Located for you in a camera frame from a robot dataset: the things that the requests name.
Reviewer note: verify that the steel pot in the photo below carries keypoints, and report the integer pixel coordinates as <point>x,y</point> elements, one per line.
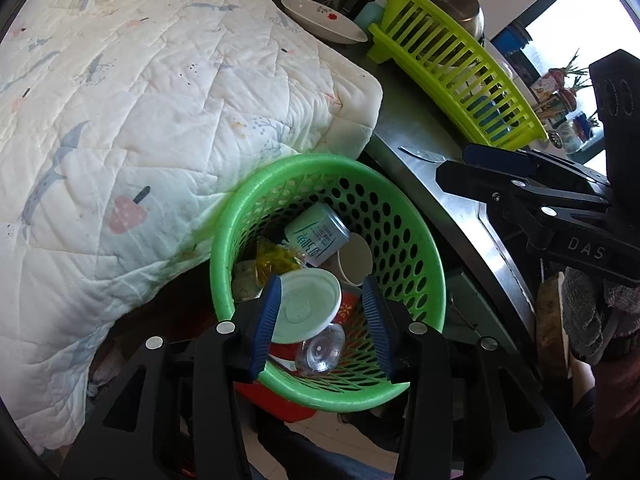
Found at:
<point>467,13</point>

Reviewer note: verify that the yellow plastic wrapper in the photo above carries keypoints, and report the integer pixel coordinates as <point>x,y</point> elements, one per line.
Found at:
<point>274,259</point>

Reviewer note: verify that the white paper cup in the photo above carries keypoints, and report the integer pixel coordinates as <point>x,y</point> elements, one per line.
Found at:
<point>354,261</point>

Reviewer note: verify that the lime green dish rack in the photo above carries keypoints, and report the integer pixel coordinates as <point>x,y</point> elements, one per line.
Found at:
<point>456,72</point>

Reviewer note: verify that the cream quilted mat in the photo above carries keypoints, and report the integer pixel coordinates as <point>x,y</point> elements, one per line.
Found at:
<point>125,126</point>

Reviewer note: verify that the blue silver drink can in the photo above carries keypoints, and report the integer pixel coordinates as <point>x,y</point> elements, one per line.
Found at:
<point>317,234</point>

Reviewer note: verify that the green plastic waste basket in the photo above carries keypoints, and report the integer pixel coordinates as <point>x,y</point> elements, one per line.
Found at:
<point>273,238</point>

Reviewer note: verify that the white ceramic bowl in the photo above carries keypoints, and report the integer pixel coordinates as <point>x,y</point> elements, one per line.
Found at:
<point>324,23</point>

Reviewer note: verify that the right gloved hand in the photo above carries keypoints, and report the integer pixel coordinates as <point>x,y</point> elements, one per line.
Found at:
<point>600,317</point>

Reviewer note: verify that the clear plastic cup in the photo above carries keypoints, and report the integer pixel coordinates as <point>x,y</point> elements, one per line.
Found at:
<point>322,353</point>

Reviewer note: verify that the red plastic snack cup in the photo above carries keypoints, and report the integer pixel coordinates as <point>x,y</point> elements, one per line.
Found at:
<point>285,354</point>

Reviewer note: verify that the white plastic lid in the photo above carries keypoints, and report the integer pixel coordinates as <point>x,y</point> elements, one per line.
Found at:
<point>310,301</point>

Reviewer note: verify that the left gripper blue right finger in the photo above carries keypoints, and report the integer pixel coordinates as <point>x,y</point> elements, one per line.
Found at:
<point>382,327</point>

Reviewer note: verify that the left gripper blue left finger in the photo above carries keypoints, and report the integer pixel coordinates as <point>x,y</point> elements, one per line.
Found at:
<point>264,319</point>

